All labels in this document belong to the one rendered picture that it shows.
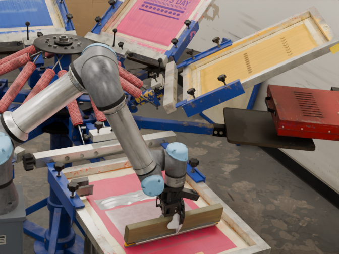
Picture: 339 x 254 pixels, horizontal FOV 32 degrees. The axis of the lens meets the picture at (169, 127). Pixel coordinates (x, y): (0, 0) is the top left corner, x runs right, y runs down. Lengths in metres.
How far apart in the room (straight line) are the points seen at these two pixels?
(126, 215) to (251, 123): 1.13
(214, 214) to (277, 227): 1.84
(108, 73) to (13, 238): 0.63
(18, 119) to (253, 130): 1.55
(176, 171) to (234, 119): 1.24
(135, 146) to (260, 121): 1.53
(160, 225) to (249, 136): 1.05
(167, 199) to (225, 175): 2.47
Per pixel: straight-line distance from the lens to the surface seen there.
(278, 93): 3.29
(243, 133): 3.13
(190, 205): 2.48
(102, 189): 2.53
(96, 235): 2.21
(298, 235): 4.11
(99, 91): 1.77
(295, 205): 4.40
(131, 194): 2.49
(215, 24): 5.46
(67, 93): 1.91
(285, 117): 3.02
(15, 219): 1.95
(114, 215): 2.37
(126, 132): 1.83
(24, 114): 1.96
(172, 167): 2.06
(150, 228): 2.19
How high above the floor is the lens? 2.34
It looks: 27 degrees down
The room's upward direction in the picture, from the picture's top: 6 degrees clockwise
